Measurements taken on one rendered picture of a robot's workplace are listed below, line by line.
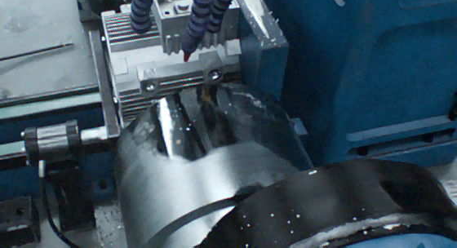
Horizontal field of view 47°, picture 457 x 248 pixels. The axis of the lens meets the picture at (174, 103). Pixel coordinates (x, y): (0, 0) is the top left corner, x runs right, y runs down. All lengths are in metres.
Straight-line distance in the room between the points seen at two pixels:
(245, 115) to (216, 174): 0.09
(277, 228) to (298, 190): 0.02
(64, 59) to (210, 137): 0.73
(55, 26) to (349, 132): 0.78
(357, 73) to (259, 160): 0.27
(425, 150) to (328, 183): 0.73
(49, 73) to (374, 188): 1.00
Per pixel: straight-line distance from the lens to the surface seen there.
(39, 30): 1.36
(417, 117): 0.97
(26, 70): 1.26
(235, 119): 0.61
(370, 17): 0.73
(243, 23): 0.79
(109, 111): 0.80
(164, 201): 0.57
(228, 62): 0.84
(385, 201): 0.31
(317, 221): 0.30
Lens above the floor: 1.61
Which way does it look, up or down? 46 degrees down
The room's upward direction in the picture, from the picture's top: 2 degrees counter-clockwise
